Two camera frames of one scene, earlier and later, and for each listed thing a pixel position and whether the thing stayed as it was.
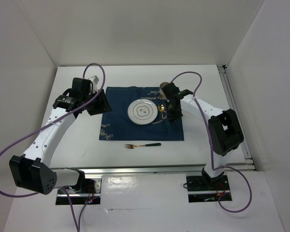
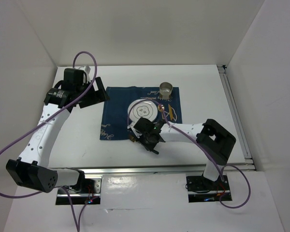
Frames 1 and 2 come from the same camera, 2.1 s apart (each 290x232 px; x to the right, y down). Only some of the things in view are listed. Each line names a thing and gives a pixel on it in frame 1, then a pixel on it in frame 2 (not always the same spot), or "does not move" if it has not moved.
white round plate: (142, 111) does not move
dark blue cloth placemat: (115, 125) does not move
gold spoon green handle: (161, 108) does not move
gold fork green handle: (148, 144) → (132, 138)
